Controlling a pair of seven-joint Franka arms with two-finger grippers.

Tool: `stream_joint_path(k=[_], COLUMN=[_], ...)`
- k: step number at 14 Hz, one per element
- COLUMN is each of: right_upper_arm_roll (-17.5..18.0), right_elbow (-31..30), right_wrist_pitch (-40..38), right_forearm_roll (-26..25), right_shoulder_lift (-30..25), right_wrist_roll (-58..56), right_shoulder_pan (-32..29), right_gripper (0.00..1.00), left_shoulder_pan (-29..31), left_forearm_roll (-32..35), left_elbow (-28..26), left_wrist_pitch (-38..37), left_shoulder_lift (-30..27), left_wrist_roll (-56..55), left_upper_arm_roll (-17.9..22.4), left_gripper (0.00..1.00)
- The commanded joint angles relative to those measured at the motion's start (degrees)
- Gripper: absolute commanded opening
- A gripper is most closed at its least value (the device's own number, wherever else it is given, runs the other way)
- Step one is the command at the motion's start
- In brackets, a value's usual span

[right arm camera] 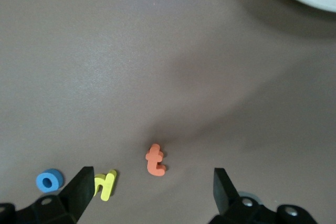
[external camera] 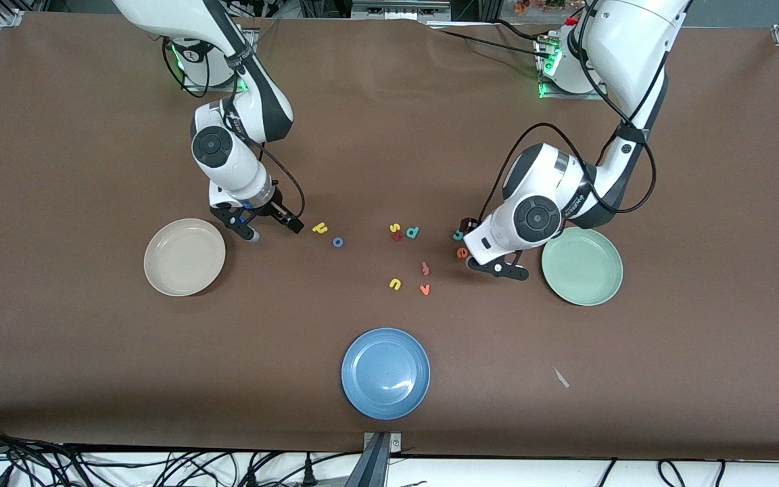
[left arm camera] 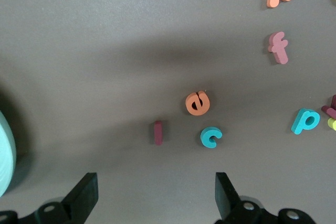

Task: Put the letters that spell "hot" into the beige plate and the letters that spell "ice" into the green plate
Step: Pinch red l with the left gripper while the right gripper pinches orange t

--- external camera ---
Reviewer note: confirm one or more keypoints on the grey metal camera mount bracket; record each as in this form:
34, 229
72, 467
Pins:
376, 467

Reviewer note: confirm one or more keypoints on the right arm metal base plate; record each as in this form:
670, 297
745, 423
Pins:
190, 86

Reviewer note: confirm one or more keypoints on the aluminium corner bracket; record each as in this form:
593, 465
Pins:
11, 17

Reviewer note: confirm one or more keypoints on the beige brown plate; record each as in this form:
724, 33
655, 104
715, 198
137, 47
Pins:
184, 257

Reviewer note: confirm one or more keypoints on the yellow foam letter h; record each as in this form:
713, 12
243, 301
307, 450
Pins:
316, 228

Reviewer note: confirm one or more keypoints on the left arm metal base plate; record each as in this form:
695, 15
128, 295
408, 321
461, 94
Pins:
558, 95

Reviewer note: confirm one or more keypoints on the black power plug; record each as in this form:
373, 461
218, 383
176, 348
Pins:
308, 473
251, 477

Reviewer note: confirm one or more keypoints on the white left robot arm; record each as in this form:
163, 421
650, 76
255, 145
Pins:
538, 216

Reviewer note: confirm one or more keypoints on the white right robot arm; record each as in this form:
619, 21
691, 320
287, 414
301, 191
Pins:
214, 145

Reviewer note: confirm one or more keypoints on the grey metal frame piece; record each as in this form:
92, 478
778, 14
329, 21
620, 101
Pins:
396, 10

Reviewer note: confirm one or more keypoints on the brown table cover sheet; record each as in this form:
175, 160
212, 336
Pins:
389, 135

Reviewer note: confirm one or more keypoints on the light green plate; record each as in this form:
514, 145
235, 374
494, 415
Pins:
582, 267

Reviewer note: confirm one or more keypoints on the small grey paper scrap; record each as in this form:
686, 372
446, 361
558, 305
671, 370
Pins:
561, 378

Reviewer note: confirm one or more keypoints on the blue plate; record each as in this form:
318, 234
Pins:
385, 373

